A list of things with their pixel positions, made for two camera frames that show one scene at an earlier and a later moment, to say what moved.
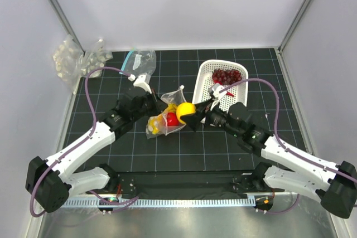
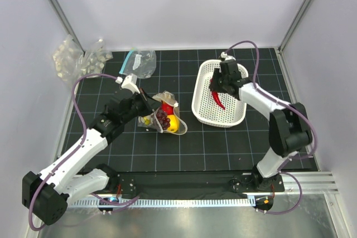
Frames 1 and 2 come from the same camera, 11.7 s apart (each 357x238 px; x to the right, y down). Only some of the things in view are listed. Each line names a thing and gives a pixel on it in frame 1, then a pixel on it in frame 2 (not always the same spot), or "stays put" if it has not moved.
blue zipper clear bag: (139, 62) stays put
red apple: (172, 120) → (167, 108)
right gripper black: (203, 108) → (216, 74)
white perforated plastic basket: (204, 81) stays put
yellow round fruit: (185, 108) → (174, 123)
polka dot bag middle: (95, 58) stays put
